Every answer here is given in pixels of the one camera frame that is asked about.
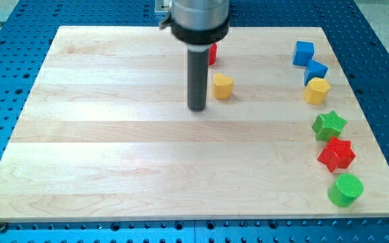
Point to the blue cube block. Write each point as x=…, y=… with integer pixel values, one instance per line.
x=302, y=53

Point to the red circle block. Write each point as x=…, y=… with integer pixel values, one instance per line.
x=212, y=54

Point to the light wooden board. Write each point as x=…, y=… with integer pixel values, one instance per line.
x=106, y=134

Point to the blue pentagon block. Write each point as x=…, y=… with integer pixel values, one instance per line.
x=314, y=69

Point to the red star block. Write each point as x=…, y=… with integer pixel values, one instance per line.
x=337, y=154

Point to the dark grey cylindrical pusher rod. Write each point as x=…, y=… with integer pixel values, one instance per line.
x=198, y=63

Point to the green cylinder block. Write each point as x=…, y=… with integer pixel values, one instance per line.
x=346, y=189

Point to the yellow hexagon block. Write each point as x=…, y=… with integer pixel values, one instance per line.
x=316, y=91

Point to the green star block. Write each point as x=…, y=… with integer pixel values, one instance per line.
x=327, y=125

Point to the yellow heart block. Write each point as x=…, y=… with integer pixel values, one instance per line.
x=222, y=86

